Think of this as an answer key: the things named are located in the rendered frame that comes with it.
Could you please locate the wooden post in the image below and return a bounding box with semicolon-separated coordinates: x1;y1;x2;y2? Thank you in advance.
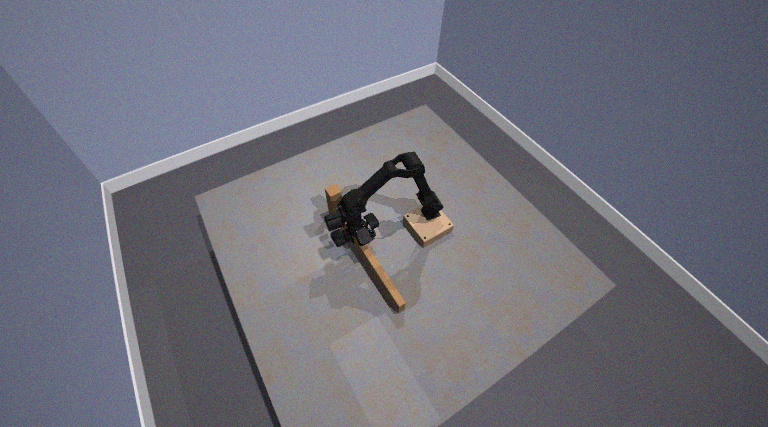
325;184;342;214

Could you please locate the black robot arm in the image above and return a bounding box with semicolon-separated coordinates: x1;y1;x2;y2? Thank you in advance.
324;152;444;246

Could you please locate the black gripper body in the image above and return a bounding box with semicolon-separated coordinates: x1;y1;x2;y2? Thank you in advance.
330;213;379;247

